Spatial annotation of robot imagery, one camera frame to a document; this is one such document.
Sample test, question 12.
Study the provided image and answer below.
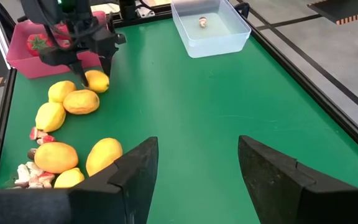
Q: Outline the red bell pepper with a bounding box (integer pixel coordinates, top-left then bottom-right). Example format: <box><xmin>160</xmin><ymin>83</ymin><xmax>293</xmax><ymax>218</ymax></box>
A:
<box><xmin>29</xmin><ymin>126</ymin><xmax>48</xmax><ymax>141</ymax></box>

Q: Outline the pink plastic bin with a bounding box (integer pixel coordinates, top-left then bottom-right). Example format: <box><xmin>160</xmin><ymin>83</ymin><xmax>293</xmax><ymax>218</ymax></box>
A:
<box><xmin>6</xmin><ymin>11</ymin><xmax>110</xmax><ymax>80</ymax></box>

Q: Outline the black table clamp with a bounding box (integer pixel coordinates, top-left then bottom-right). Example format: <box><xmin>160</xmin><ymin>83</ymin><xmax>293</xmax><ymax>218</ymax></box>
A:
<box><xmin>234</xmin><ymin>2</ymin><xmax>250</xmax><ymax>18</ymax></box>

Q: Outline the small red pepper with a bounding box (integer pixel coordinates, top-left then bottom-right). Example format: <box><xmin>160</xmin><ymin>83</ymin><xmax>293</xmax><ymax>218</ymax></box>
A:
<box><xmin>39</xmin><ymin>172</ymin><xmax>56</xmax><ymax>184</ymax></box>

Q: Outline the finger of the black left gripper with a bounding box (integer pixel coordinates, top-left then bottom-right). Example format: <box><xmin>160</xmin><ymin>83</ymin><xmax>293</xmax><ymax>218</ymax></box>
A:
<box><xmin>68</xmin><ymin>60</ymin><xmax>90</xmax><ymax>88</ymax></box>
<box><xmin>99</xmin><ymin>55</ymin><xmax>114</xmax><ymax>78</ymax></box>

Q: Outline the clear plastic bin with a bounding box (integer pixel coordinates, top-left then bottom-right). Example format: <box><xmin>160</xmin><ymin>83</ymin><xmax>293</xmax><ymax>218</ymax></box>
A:
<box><xmin>170</xmin><ymin>0</ymin><xmax>252</xmax><ymax>59</ymax></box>

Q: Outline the green table mat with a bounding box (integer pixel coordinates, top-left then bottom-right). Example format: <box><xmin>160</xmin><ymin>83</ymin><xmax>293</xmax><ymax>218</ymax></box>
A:
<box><xmin>0</xmin><ymin>17</ymin><xmax>358</xmax><ymax>224</ymax></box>

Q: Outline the yellow lemon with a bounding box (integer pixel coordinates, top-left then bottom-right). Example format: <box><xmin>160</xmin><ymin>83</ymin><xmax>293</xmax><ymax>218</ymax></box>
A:
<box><xmin>47</xmin><ymin>80</ymin><xmax>77</xmax><ymax>104</ymax></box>
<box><xmin>84</xmin><ymin>69</ymin><xmax>110</xmax><ymax>94</ymax></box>
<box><xmin>35</xmin><ymin>101</ymin><xmax>67</xmax><ymax>133</ymax></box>
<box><xmin>53</xmin><ymin>167</ymin><xmax>86</xmax><ymax>189</ymax></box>

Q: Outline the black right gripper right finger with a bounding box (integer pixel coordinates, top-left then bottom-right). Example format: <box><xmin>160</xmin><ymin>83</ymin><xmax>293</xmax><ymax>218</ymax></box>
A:
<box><xmin>237</xmin><ymin>135</ymin><xmax>358</xmax><ymax>224</ymax></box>

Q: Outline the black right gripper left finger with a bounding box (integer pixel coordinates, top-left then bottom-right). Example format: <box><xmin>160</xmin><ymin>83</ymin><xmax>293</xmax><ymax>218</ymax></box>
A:
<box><xmin>0</xmin><ymin>136</ymin><xmax>159</xmax><ymax>224</ymax></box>

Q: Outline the orange oval fruit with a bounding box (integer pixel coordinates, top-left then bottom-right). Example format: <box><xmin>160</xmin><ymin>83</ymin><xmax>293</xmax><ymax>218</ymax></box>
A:
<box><xmin>34</xmin><ymin>141</ymin><xmax>80</xmax><ymax>174</ymax></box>
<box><xmin>85</xmin><ymin>138</ymin><xmax>124</xmax><ymax>177</ymax></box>
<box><xmin>62</xmin><ymin>89</ymin><xmax>101</xmax><ymax>116</ymax></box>

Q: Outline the peach-coloured toy piece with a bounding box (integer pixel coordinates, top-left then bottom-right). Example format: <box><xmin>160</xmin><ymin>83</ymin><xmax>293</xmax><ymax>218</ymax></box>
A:
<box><xmin>36</xmin><ymin>134</ymin><xmax>57</xmax><ymax>146</ymax></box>

